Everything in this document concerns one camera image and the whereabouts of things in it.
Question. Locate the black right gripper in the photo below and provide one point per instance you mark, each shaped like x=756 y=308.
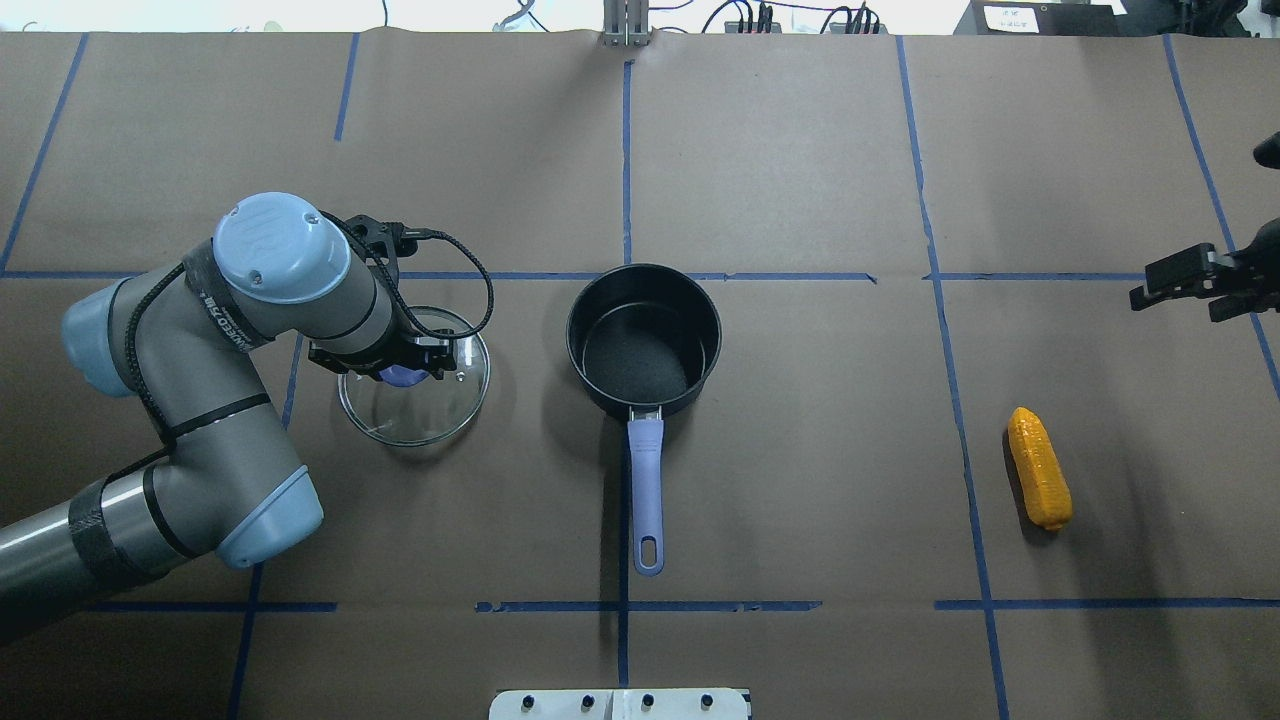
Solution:
x=1262 y=272

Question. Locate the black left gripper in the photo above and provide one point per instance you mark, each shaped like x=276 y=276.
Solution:
x=408 y=356

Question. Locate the glass pot lid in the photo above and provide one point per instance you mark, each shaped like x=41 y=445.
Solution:
x=422 y=408

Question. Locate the yellow plastic corn cob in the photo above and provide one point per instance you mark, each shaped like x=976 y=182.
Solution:
x=1044 y=488

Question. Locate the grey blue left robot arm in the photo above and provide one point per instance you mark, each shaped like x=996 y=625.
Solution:
x=227 y=478

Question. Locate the dark blue saucepan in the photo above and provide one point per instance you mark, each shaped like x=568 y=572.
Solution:
x=643 y=339

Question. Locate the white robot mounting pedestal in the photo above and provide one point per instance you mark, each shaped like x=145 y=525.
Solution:
x=623 y=703

